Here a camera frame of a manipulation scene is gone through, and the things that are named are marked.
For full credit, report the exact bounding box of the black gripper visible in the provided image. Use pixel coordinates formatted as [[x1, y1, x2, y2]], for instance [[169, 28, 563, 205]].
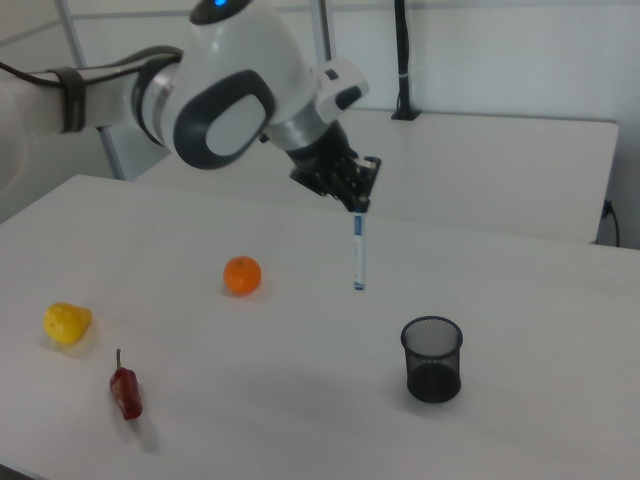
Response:
[[287, 122, 382, 213]]

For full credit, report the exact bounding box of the blue white marker pen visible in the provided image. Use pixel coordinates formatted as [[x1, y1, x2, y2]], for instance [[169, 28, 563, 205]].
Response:
[[348, 212, 369, 292]]

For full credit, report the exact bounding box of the black mesh pen cup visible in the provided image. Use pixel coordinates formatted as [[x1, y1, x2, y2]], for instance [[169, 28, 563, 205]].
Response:
[[399, 315, 464, 404]]

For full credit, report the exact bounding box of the white side table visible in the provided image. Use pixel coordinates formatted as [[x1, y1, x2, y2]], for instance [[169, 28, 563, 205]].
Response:
[[134, 107, 620, 245]]

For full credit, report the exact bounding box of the orange mandarin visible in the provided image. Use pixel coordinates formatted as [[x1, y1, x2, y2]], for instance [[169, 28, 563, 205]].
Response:
[[222, 255, 263, 297]]

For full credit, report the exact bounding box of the red chili pepper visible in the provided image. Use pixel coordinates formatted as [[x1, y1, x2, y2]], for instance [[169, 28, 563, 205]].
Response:
[[109, 348, 144, 421]]

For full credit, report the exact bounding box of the black camera pole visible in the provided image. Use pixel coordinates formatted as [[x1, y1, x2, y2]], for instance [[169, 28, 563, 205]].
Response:
[[390, 0, 422, 122]]

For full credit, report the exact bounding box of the wall socket with cable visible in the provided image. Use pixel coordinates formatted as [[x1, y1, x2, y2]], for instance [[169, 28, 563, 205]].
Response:
[[602, 198, 621, 247]]

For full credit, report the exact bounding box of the black velcro strap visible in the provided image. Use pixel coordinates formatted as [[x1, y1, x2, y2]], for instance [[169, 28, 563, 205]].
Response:
[[52, 66, 89, 134]]

